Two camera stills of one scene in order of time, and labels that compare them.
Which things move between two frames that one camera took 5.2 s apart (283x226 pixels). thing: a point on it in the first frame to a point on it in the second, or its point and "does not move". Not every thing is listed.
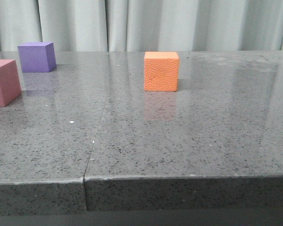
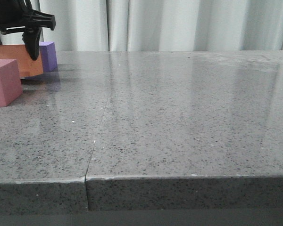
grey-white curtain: [143, 25] does not move
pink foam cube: [5, 85] does not move
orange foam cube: [161, 71] to [28, 67]
